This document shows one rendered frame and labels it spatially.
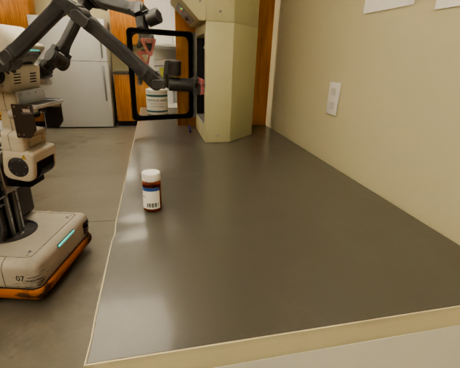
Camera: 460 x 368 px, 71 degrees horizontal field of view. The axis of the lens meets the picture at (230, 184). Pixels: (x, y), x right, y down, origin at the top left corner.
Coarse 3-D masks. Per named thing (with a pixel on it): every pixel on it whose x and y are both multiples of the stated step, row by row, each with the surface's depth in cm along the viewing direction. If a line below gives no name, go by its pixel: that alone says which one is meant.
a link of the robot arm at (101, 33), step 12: (72, 12) 123; (84, 24) 125; (96, 24) 128; (96, 36) 130; (108, 36) 130; (108, 48) 132; (120, 48) 132; (132, 60) 134; (144, 72) 135; (156, 72) 140
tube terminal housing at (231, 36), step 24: (216, 0) 119; (240, 0) 124; (216, 24) 122; (240, 24) 127; (216, 48) 126; (240, 48) 131; (216, 72) 129; (240, 72) 135; (216, 96) 132; (240, 96) 140; (216, 120) 136; (240, 120) 145
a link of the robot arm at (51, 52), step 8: (80, 0) 172; (88, 0) 177; (88, 8) 175; (96, 8) 176; (72, 24) 172; (64, 32) 173; (72, 32) 172; (64, 40) 171; (72, 40) 174; (56, 48) 169; (64, 48) 172; (48, 56) 169; (56, 56) 169
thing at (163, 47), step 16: (144, 48) 142; (160, 48) 145; (176, 48) 148; (160, 64) 147; (144, 96) 149; (160, 96) 152; (176, 96) 156; (144, 112) 151; (160, 112) 155; (176, 112) 159
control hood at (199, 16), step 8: (176, 0) 126; (184, 0) 117; (192, 0) 118; (200, 0) 118; (184, 8) 126; (192, 8) 119; (200, 8) 119; (192, 16) 125; (200, 16) 120; (192, 24) 139
